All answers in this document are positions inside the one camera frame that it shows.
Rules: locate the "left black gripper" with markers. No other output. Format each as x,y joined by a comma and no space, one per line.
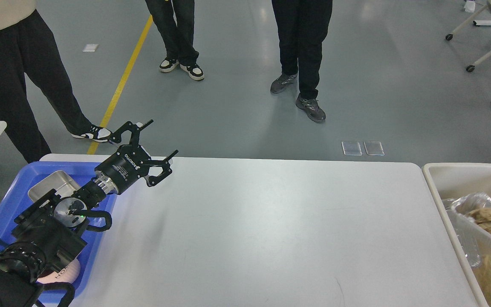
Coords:
124,168

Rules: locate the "small steel rectangular tray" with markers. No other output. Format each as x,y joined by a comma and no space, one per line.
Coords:
60,181

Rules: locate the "pink ribbed mug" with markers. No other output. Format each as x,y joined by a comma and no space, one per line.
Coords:
68,274

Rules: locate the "aluminium foil tray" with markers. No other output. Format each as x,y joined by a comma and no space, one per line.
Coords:
466,204

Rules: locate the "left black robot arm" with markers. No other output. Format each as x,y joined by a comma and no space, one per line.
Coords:
48,234

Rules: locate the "white paper on floor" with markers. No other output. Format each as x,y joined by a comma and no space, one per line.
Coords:
90,47

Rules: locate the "blue plastic tray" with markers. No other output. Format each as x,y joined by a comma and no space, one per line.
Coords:
17,200

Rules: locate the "person in dark jeans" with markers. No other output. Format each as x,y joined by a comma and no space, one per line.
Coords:
174,20

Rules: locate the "person in black trousers left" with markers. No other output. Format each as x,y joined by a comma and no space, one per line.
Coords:
28,49

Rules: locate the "person with grey sneakers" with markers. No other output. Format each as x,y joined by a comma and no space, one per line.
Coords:
302,25

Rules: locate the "left clear floor plate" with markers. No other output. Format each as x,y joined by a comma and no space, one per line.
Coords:
352,148

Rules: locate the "clear floor plate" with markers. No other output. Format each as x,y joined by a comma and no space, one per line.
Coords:
374,148
352,148

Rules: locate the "right clear floor plate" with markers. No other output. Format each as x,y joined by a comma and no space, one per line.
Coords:
374,148

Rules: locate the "white plastic bin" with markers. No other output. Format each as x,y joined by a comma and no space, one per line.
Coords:
455,180

